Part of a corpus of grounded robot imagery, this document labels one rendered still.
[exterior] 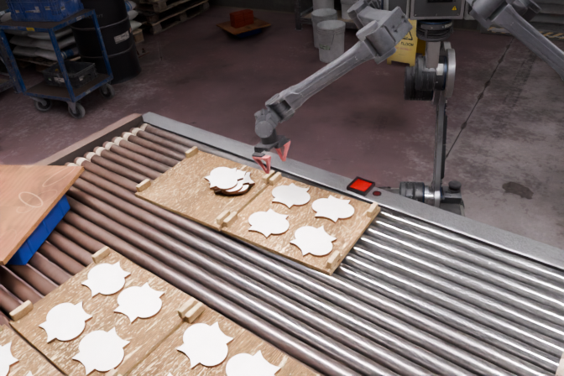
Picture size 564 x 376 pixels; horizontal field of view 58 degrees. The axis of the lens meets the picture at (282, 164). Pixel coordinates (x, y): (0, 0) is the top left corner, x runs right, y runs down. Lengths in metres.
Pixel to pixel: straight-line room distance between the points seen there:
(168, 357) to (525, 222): 2.42
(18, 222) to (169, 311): 0.62
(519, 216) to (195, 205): 2.12
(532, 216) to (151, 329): 2.49
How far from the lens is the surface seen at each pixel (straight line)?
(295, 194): 1.78
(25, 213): 1.86
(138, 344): 1.43
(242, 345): 1.36
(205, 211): 1.78
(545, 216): 3.39
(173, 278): 1.60
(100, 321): 1.52
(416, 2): 2.06
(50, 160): 2.31
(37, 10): 4.87
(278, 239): 1.62
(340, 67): 1.56
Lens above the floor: 2.00
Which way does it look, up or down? 33 degrees down
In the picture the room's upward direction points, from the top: 5 degrees counter-clockwise
